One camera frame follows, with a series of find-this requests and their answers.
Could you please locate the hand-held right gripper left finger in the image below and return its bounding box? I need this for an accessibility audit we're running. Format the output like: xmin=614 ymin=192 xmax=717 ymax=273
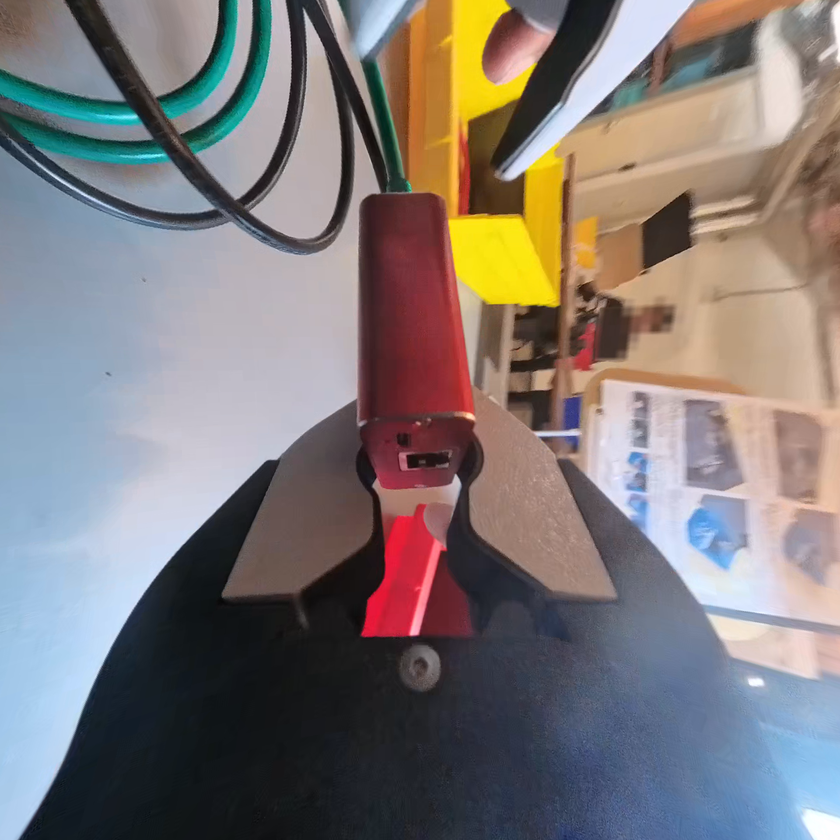
xmin=222 ymin=399 xmax=388 ymax=635

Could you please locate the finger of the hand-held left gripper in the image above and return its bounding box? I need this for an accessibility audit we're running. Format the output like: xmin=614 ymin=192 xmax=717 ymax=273
xmin=341 ymin=0 xmax=424 ymax=61
xmin=491 ymin=0 xmax=697 ymax=182

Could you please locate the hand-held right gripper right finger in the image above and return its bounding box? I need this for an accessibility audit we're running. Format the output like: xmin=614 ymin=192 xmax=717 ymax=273
xmin=448 ymin=388 xmax=618 ymax=635

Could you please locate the red plastic bin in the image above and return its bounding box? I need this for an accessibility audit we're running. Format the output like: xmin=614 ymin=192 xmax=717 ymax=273
xmin=361 ymin=504 xmax=475 ymax=639

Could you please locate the green ethernet cable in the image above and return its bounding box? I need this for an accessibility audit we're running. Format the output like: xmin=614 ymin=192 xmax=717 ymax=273
xmin=0 ymin=0 xmax=413 ymax=194

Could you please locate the red ethernet port box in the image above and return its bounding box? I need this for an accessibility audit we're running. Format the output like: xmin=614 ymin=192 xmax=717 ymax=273
xmin=357 ymin=192 xmax=476 ymax=490

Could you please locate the black ethernet cable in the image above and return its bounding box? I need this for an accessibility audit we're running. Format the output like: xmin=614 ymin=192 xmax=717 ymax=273
xmin=0 ymin=0 xmax=389 ymax=257

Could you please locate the yellow plastic bin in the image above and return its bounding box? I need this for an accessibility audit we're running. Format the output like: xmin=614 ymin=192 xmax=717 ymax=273
xmin=406 ymin=0 xmax=567 ymax=308

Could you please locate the person's left hand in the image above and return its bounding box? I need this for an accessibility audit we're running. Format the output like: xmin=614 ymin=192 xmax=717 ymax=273
xmin=482 ymin=8 xmax=559 ymax=86

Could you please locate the white cabinet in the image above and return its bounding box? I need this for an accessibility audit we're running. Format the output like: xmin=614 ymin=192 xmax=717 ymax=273
xmin=564 ymin=62 xmax=811 ymax=221

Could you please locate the poster board on stand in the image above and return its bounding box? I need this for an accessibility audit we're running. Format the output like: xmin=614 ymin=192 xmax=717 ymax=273
xmin=586 ymin=377 xmax=840 ymax=624

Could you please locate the cardboard box with black flap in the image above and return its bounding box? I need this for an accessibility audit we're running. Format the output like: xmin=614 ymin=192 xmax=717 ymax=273
xmin=596 ymin=192 xmax=697 ymax=291

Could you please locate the wooden work table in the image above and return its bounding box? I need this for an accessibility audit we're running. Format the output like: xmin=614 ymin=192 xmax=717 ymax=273
xmin=551 ymin=154 xmax=578 ymax=454

